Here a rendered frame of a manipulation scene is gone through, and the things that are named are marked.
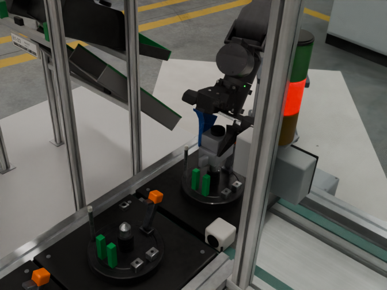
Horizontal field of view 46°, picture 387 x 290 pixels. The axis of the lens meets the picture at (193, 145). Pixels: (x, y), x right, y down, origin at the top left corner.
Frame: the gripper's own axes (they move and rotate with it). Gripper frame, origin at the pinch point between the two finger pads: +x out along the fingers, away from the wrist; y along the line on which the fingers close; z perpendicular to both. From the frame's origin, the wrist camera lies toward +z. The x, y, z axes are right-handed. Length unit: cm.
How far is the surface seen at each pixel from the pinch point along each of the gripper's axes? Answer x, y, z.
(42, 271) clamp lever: 24.7, -0.1, 33.3
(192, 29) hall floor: -38, -225, -284
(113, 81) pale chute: -2.0, -22.9, 8.5
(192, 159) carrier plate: 9.6, -10.1, -12.2
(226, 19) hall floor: -61, -218, -322
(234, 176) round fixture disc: 8.0, 2.2, -11.1
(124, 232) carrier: 19.5, 0.5, 18.3
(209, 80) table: -7, -46, -63
